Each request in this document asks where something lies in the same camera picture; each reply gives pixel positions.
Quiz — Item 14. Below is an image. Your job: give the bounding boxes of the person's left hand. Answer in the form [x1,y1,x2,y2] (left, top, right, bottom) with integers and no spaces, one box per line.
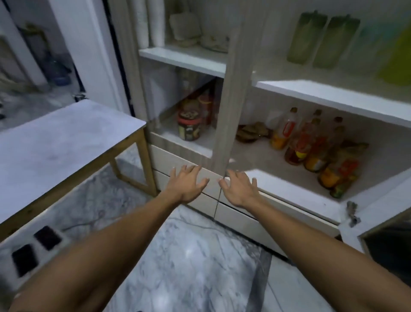
[168,165,210,204]

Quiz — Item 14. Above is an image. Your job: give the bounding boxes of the person's right hand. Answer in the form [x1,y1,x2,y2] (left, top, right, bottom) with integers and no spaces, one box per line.
[219,169,260,209]

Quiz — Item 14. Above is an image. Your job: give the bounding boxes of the person's left forearm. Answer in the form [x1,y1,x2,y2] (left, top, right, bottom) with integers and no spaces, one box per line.
[9,193,191,312]

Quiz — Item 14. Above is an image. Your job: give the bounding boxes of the person's right forearm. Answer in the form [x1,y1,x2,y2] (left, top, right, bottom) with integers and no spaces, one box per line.
[238,197,411,312]

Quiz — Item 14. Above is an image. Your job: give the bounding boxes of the white cabinet drawer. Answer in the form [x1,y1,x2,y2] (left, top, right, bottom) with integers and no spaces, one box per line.
[224,169,341,224]
[149,145,223,200]
[153,170,219,220]
[214,202,341,258]

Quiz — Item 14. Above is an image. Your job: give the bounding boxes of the brown crumpled bag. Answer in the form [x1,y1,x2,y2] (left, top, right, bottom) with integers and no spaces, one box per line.
[235,121,271,144]

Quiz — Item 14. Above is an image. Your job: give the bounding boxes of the dark jar with red lid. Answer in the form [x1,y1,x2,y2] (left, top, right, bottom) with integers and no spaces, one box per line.
[177,109,205,142]

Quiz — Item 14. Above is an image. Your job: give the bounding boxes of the group of oil bottles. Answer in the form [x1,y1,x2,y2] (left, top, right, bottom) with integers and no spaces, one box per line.
[271,107,370,199]

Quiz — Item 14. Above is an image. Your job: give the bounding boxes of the orange plastic jar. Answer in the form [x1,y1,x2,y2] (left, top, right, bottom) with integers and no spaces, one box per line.
[198,94,215,126]

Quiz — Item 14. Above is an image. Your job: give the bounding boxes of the white wooden cabinet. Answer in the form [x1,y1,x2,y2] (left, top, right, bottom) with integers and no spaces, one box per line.
[107,0,411,258]

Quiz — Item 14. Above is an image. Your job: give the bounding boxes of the metal door hinge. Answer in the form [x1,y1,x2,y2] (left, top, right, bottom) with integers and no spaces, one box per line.
[346,201,361,228]

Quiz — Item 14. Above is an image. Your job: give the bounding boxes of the marble top wooden table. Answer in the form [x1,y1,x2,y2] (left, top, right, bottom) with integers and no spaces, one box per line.
[0,99,158,242]

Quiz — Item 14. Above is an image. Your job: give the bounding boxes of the white cabinet door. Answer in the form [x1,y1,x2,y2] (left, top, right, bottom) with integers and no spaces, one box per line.
[339,181,411,255]

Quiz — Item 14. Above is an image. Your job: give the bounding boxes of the beige cloth bag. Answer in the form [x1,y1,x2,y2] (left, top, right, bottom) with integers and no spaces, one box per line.
[168,10,203,44]
[200,31,230,53]

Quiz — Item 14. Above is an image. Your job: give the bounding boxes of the white paper rolls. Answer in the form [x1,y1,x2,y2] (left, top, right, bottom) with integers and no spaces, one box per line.
[132,0,166,49]

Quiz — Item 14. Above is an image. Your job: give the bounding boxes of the blue water jug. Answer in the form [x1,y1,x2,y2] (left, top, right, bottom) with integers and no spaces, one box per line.
[48,53,73,86]

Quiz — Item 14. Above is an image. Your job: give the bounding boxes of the white power strip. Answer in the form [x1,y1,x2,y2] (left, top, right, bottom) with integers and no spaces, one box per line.
[0,225,70,285]

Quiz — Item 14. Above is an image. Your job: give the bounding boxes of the pale teal refill pouch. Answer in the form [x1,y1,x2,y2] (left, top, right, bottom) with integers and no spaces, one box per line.
[345,18,397,76]

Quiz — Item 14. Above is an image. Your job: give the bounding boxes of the yellow green refill pouch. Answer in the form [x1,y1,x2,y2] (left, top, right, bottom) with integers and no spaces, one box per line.
[376,27,411,87]

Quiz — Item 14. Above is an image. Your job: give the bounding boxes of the white door frame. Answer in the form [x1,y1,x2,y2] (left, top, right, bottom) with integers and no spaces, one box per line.
[48,0,130,114]

